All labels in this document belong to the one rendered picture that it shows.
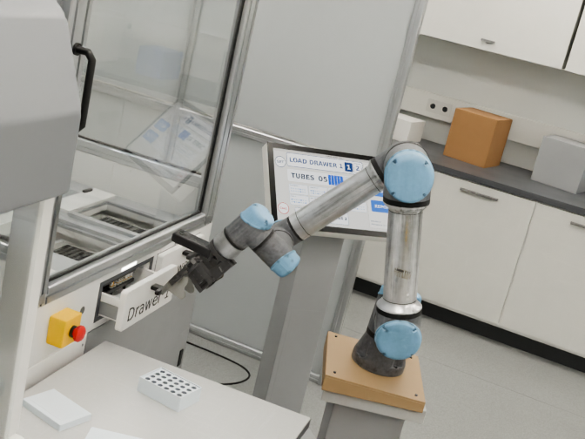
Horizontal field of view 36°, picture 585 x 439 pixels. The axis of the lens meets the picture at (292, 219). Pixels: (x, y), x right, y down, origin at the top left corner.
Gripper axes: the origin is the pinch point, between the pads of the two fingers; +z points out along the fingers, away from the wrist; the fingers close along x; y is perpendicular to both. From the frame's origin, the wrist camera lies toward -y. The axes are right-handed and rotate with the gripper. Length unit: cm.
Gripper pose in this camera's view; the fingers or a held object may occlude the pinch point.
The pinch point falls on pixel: (166, 287)
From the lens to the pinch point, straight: 238.7
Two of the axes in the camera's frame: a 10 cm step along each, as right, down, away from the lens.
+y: 6.3, 7.7, -0.5
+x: 3.2, -2.0, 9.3
